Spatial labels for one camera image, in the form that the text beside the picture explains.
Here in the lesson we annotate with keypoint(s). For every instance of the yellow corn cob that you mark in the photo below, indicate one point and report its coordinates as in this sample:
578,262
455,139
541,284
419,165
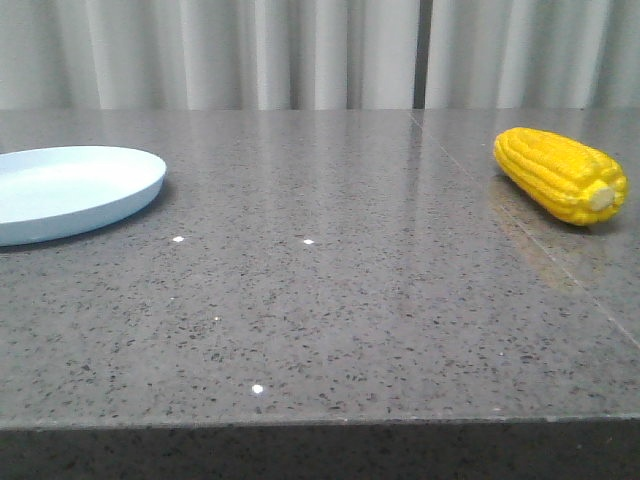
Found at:
576,183

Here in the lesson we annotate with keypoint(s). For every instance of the light blue round plate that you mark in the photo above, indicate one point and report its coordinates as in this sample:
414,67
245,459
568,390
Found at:
57,192

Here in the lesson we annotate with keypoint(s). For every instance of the white pleated curtain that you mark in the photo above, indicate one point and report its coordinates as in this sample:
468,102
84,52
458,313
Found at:
267,55

